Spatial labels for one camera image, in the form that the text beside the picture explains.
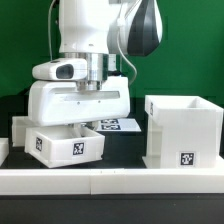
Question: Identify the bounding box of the white border rail frame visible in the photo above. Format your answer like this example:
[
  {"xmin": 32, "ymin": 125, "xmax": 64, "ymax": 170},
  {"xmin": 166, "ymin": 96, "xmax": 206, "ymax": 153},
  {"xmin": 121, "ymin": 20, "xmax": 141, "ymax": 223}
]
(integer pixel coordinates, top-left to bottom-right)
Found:
[{"xmin": 0, "ymin": 137, "xmax": 224, "ymax": 196}]

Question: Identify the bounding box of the white drawer cabinet frame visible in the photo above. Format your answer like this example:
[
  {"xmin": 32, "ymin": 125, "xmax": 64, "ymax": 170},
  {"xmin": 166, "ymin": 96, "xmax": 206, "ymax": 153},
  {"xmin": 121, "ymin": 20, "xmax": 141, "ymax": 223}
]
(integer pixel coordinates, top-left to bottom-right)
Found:
[{"xmin": 143, "ymin": 95, "xmax": 223, "ymax": 169}]

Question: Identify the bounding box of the white front drawer box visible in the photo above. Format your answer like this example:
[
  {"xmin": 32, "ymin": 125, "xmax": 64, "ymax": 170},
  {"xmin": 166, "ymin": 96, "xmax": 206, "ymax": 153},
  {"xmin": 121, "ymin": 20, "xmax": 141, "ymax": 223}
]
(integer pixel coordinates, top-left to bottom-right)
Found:
[{"xmin": 25, "ymin": 126, "xmax": 105, "ymax": 168}]

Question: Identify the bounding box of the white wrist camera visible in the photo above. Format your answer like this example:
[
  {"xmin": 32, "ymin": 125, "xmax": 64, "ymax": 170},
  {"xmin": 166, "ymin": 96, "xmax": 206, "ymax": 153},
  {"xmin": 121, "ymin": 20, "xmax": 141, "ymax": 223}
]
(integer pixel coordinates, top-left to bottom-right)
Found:
[{"xmin": 32, "ymin": 58, "xmax": 87, "ymax": 81}]

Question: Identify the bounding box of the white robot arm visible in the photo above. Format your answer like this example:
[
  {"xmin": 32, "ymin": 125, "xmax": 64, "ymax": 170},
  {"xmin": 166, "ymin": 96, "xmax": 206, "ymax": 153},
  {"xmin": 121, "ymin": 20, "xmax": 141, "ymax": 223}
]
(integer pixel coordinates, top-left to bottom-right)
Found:
[{"xmin": 28, "ymin": 0, "xmax": 162, "ymax": 126}]

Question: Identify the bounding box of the white marker sheet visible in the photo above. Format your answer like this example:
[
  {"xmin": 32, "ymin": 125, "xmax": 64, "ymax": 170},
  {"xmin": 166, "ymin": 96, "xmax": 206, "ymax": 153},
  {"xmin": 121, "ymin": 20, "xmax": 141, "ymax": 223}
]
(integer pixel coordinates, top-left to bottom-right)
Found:
[{"xmin": 92, "ymin": 118, "xmax": 141, "ymax": 132}]

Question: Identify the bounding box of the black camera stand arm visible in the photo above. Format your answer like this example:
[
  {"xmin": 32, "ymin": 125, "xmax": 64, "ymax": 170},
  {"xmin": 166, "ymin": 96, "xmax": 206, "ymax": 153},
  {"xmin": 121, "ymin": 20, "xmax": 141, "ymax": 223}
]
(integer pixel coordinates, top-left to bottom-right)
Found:
[{"xmin": 47, "ymin": 0, "xmax": 60, "ymax": 59}]

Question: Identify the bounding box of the white drawer box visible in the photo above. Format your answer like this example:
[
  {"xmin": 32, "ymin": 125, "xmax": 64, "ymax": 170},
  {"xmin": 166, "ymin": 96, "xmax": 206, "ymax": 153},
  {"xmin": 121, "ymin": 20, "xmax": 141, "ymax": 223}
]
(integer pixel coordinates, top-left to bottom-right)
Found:
[
  {"xmin": 12, "ymin": 116, "xmax": 34, "ymax": 147},
  {"xmin": 25, "ymin": 126, "xmax": 105, "ymax": 168}
]

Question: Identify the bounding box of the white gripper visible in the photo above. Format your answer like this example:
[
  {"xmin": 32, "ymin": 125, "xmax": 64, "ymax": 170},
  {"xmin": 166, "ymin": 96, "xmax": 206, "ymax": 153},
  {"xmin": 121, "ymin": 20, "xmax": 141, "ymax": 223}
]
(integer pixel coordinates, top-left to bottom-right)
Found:
[{"xmin": 28, "ymin": 76, "xmax": 130, "ymax": 138}]

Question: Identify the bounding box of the white cable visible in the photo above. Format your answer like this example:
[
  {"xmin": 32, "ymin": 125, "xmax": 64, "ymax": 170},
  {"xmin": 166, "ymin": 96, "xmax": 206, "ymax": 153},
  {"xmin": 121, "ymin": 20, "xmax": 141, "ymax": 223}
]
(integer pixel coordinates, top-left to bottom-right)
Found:
[{"xmin": 114, "ymin": 0, "xmax": 143, "ymax": 87}]

